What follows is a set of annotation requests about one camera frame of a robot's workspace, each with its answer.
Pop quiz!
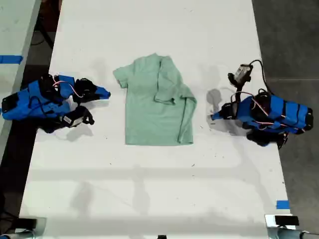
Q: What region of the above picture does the pale green T-shirt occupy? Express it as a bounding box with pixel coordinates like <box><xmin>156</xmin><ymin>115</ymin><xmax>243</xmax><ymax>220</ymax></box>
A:
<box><xmin>112</xmin><ymin>52</ymin><xmax>198</xmax><ymax>146</ymax></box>

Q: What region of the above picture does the long blue tape strip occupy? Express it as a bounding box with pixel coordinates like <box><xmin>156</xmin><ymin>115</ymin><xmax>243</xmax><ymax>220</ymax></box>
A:
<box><xmin>0</xmin><ymin>55</ymin><xmax>23</xmax><ymax>64</ymax></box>

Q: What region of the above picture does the small black box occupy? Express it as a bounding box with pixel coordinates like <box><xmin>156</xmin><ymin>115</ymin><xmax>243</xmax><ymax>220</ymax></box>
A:
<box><xmin>274</xmin><ymin>215</ymin><xmax>300</xmax><ymax>226</ymax></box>

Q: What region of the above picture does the red white servo wire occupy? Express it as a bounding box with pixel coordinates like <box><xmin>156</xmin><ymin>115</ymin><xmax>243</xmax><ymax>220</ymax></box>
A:
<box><xmin>52</xmin><ymin>74</ymin><xmax>85</xmax><ymax>99</ymax></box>
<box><xmin>251</xmin><ymin>97</ymin><xmax>308</xmax><ymax>131</ymax></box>

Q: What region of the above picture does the short black camera stalk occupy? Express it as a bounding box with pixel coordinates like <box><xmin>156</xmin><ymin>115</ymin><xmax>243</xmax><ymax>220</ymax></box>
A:
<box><xmin>233</xmin><ymin>85</ymin><xmax>247</xmax><ymax>101</ymax></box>

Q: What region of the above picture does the black camera box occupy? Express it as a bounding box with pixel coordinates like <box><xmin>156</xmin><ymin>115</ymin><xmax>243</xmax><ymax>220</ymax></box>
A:
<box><xmin>59</xmin><ymin>106</ymin><xmax>96</xmax><ymax>129</ymax></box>
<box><xmin>227</xmin><ymin>64</ymin><xmax>253</xmax><ymax>88</ymax></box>

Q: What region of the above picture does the black camera cable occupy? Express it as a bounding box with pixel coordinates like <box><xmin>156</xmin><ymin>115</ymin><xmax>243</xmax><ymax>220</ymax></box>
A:
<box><xmin>248</xmin><ymin>59</ymin><xmax>273</xmax><ymax>96</ymax></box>

